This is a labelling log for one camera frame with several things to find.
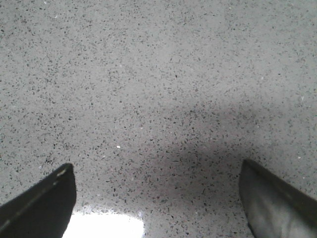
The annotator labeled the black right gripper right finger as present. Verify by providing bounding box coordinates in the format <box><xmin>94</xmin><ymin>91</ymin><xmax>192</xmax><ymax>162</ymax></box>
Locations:
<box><xmin>239</xmin><ymin>159</ymin><xmax>317</xmax><ymax>238</ymax></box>

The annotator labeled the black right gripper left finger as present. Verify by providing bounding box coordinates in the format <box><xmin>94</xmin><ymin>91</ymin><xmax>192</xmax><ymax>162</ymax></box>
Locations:
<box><xmin>0</xmin><ymin>163</ymin><xmax>76</xmax><ymax>238</ymax></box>

